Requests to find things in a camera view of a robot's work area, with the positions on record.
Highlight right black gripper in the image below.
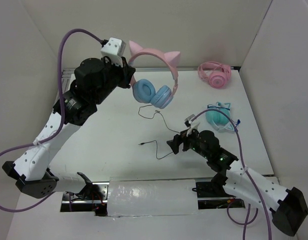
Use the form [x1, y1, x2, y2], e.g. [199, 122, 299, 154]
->
[166, 125, 210, 160]

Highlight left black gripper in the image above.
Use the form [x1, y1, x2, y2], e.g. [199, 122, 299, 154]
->
[92, 56, 135, 105]

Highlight pink blue cat-ear headphones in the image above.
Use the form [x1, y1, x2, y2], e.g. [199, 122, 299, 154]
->
[128, 41, 181, 109]

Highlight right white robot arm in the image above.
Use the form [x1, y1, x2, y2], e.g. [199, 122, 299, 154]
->
[167, 129, 308, 237]

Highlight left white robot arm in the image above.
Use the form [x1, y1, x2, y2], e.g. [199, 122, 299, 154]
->
[3, 56, 136, 200]

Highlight teal cat-ear headphones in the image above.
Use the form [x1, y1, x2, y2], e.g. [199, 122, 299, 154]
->
[205, 101, 235, 132]

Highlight white taped cover sheet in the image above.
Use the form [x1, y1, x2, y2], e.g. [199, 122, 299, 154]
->
[107, 179, 198, 217]

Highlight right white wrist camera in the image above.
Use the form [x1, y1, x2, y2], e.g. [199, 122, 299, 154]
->
[184, 114, 200, 137]

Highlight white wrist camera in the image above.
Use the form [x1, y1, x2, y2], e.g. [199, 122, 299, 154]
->
[184, 114, 200, 137]
[101, 37, 126, 67]

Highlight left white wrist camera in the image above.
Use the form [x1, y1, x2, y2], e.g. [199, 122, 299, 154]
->
[101, 37, 126, 67]

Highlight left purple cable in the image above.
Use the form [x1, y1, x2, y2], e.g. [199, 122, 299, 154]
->
[0, 28, 104, 213]

